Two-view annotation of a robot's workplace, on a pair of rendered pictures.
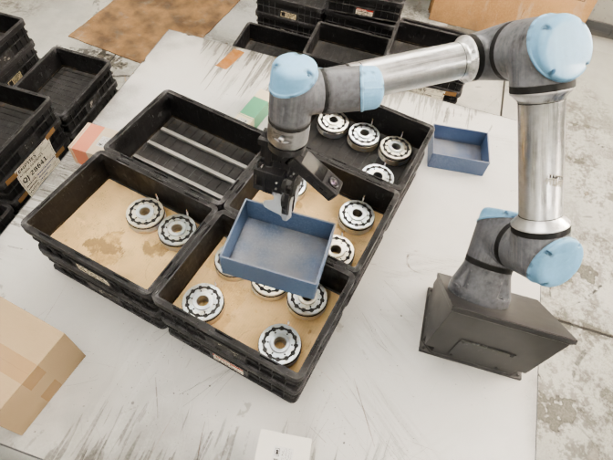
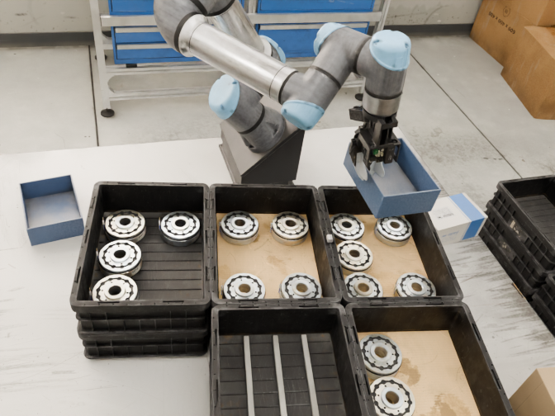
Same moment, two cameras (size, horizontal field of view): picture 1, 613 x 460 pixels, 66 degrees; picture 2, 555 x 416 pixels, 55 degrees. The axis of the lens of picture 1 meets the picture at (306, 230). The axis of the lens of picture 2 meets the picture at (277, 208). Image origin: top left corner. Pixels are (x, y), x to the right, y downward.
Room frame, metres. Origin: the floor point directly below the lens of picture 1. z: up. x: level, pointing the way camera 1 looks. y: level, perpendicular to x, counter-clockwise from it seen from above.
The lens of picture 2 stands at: (1.28, 0.75, 1.90)
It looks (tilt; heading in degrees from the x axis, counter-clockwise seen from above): 44 degrees down; 236
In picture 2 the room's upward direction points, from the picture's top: 9 degrees clockwise
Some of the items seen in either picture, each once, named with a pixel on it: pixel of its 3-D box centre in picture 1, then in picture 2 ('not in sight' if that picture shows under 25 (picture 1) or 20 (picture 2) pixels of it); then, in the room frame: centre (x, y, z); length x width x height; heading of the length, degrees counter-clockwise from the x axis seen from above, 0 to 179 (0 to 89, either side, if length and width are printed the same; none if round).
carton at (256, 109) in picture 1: (251, 117); not in sight; (1.27, 0.25, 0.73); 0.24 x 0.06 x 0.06; 159
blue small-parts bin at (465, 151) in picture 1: (457, 149); (52, 208); (1.24, -0.50, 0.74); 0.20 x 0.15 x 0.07; 87
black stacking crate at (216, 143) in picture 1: (193, 157); (285, 402); (0.93, 0.36, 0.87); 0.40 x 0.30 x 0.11; 69
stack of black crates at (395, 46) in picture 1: (419, 84); not in sight; (2.04, -0.48, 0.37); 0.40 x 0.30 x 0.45; 79
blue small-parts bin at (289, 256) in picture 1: (278, 247); (389, 176); (0.51, 0.05, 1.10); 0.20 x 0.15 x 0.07; 80
